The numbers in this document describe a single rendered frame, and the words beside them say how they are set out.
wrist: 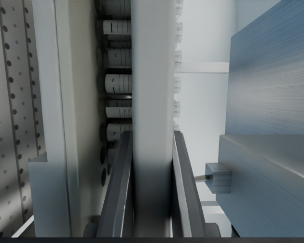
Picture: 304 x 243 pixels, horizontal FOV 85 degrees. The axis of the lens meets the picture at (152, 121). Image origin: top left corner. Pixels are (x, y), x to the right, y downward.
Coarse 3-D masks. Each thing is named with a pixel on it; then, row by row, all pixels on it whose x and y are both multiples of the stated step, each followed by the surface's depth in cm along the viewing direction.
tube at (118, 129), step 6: (102, 126) 12; (108, 126) 12; (114, 126) 12; (120, 126) 12; (126, 126) 12; (132, 126) 12; (174, 126) 12; (102, 132) 12; (108, 132) 12; (114, 132) 12; (120, 132) 12; (102, 138) 12; (108, 138) 12; (114, 138) 12
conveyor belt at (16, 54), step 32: (0, 0) 12; (0, 32) 12; (32, 32) 15; (0, 64) 12; (32, 64) 15; (0, 96) 12; (32, 96) 15; (0, 128) 12; (32, 128) 15; (0, 160) 12; (0, 192) 12; (0, 224) 12
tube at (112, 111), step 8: (104, 104) 11; (112, 104) 11; (120, 104) 11; (128, 104) 11; (176, 104) 12; (104, 112) 11; (112, 112) 11; (120, 112) 11; (128, 112) 11; (176, 112) 12
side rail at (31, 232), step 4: (32, 224) 14; (28, 228) 14; (32, 228) 14; (24, 232) 13; (28, 232) 13; (32, 232) 13; (20, 236) 13; (24, 236) 13; (28, 236) 13; (32, 236) 13
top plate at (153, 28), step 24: (144, 0) 7; (168, 0) 7; (144, 24) 7; (168, 24) 7; (144, 48) 7; (168, 48) 7; (144, 72) 7; (168, 72) 7; (144, 96) 8; (168, 96) 8; (144, 120) 8; (168, 120) 8; (144, 144) 8; (168, 144) 8; (144, 168) 8; (168, 168) 8; (144, 192) 8; (168, 192) 8; (144, 216) 8; (168, 216) 8
